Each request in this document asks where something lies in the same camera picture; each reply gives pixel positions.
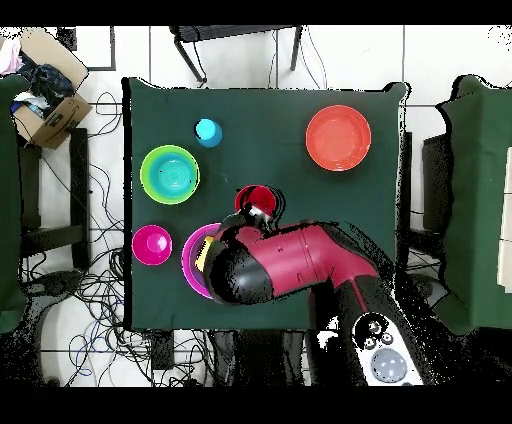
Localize tangle of black cables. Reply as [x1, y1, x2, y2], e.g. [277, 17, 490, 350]
[23, 91, 217, 387]

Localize dark green tablecloth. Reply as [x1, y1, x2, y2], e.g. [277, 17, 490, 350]
[121, 76, 410, 334]

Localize black bench frame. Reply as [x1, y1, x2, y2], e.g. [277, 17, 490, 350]
[17, 127, 91, 270]

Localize yellow cup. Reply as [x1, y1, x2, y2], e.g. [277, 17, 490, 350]
[194, 235, 217, 274]

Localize blue bowl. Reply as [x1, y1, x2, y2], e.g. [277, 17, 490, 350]
[148, 152, 198, 200]

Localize green-covered side table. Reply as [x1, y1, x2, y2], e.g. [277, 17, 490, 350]
[437, 74, 512, 335]
[0, 73, 31, 334]

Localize black caster leg with knob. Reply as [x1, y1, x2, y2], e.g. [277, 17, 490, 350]
[415, 273, 451, 317]
[21, 269, 87, 309]

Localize purple bowl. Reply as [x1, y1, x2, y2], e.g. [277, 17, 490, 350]
[187, 233, 215, 295]

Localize orange bowl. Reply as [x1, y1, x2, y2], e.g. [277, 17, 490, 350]
[305, 104, 373, 172]

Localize black metal chair frame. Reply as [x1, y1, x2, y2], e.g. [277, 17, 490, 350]
[168, 24, 305, 85]

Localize cardboard box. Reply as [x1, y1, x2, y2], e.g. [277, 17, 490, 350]
[11, 26, 94, 150]

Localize small crimson bowl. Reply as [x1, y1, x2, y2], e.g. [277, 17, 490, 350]
[131, 224, 174, 267]

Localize black cabinet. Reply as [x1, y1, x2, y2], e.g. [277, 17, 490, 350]
[421, 133, 453, 233]

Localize large pink bowl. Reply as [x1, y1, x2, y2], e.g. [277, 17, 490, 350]
[180, 222, 224, 300]

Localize red cup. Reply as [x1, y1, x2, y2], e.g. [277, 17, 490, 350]
[234, 184, 278, 220]

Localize green bowl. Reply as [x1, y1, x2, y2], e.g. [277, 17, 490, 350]
[139, 144, 201, 206]

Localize light blue cup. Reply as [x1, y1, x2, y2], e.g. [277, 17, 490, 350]
[194, 118, 224, 149]

